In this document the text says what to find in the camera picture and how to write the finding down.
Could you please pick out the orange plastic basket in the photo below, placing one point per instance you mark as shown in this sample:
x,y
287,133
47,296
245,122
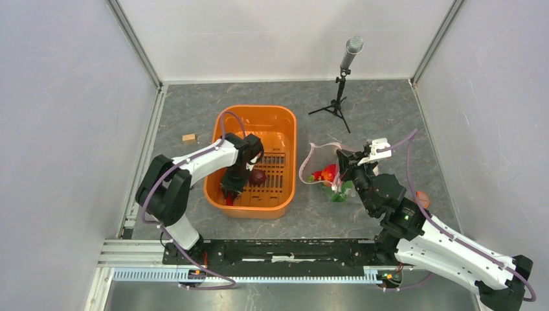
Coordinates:
x,y
276,126

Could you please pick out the black tripod stand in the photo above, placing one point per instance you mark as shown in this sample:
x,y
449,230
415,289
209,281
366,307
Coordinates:
x,y
335,106

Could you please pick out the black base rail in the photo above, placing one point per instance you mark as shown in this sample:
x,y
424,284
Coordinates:
x,y
339,257

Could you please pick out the tan wooden cube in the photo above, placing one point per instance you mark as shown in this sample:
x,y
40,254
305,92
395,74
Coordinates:
x,y
189,138

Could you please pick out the silver microphone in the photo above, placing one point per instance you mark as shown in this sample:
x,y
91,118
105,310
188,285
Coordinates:
x,y
353,47

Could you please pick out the dark purple toy plum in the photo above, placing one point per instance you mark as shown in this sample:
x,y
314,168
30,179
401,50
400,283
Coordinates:
x,y
257,177

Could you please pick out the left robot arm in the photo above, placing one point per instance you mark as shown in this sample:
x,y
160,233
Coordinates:
x,y
163,193

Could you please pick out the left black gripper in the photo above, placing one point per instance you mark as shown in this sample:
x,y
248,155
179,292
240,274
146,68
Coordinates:
x,y
236,188

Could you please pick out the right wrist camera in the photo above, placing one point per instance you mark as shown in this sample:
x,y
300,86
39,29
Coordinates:
x,y
377,150

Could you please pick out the clear polka dot zip bag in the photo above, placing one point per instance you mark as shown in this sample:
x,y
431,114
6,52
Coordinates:
x,y
320,156

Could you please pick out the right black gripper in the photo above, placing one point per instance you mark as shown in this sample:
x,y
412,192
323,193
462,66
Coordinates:
x,y
347,162

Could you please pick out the green toy bok choy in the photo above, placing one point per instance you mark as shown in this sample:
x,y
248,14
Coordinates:
x,y
345,192

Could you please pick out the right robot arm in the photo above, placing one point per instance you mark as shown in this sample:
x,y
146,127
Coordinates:
x,y
413,236

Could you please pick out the red toy tomato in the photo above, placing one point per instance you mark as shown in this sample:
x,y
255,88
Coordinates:
x,y
328,174

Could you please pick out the red toy chili pepper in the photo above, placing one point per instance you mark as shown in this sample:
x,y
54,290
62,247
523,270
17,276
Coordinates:
x,y
315,177

